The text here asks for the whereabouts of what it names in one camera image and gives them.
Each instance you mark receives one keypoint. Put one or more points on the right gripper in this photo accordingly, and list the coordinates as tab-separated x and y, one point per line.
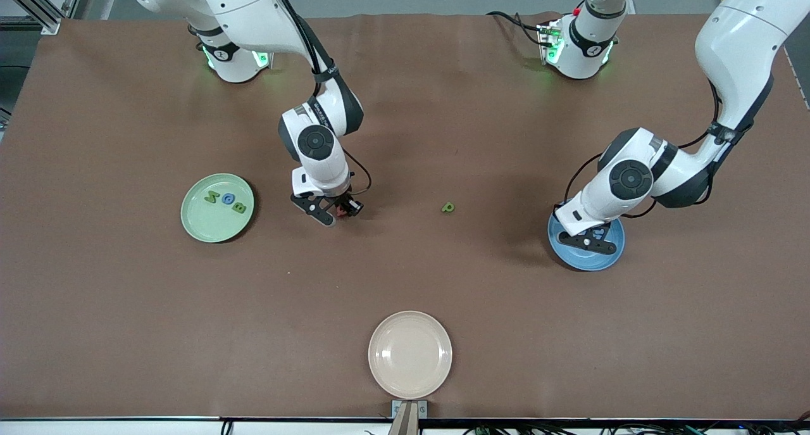
345	202

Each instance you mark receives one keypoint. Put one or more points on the green letter B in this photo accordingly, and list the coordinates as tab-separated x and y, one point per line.
239	207

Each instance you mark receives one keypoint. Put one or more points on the green letter M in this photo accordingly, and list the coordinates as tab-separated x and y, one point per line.
211	197

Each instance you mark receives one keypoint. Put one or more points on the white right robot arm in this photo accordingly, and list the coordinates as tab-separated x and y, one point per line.
253	11

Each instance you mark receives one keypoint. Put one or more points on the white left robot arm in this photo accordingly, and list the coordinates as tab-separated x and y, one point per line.
740	36

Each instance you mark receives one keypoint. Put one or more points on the blue plate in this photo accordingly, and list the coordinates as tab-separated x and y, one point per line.
588	262

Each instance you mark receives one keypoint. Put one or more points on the brown table cover sheet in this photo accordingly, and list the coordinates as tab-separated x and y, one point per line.
405	277

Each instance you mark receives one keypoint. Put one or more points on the light green plate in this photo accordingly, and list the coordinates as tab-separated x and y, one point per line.
212	223

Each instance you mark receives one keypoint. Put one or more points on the beige plate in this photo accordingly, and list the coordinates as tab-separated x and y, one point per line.
410	354

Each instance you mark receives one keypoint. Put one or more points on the camera stand bracket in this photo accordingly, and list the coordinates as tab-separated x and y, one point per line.
409	422

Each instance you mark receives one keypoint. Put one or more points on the white table edge rail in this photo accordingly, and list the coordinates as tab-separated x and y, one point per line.
126	427

